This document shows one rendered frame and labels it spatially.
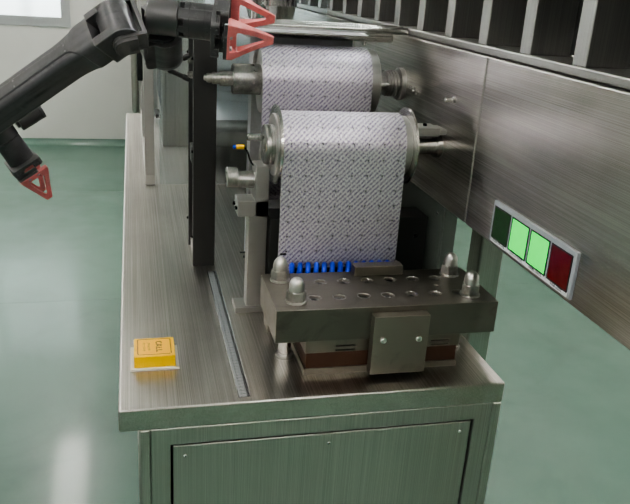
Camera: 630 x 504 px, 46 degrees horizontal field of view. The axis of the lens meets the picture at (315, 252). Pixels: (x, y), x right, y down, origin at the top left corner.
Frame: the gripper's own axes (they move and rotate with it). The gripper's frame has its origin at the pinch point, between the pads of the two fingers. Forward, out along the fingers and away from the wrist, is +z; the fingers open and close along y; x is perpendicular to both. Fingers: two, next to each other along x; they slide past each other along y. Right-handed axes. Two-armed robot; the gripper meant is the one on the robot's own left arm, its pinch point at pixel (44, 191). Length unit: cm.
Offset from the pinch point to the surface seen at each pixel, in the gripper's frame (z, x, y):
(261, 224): 11, -27, -50
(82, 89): 123, -106, 488
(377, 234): 19, -42, -65
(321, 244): 16, -32, -61
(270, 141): -5, -34, -55
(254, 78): -8, -46, -32
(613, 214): -1, -48, -116
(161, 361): 13, 4, -63
